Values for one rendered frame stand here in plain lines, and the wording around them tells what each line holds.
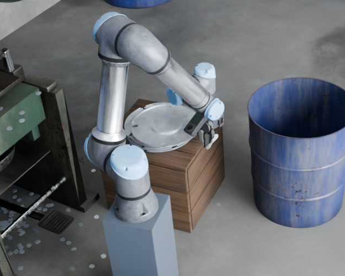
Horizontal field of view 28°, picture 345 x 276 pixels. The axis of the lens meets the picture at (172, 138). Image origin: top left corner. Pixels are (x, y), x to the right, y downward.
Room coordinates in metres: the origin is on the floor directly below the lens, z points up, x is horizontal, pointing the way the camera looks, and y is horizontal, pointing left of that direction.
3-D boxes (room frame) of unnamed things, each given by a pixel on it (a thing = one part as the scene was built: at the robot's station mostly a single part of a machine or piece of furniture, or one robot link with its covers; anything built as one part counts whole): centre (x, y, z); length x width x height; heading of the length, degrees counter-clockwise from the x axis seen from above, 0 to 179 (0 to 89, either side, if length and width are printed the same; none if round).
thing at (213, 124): (2.10, -0.14, 0.55); 0.09 x 0.08 x 0.12; 130
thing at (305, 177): (2.19, -0.51, 0.24); 0.42 x 0.42 x 0.48
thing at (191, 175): (2.29, 0.05, 0.18); 0.40 x 0.38 x 0.35; 61
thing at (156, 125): (2.27, 0.02, 0.40); 0.29 x 0.29 x 0.01
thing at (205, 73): (2.09, -0.14, 0.71); 0.09 x 0.08 x 0.11; 125
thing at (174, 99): (2.02, -0.07, 0.70); 0.11 x 0.11 x 0.08; 35
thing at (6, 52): (2.30, 0.60, 0.75); 0.03 x 0.03 x 0.10; 55
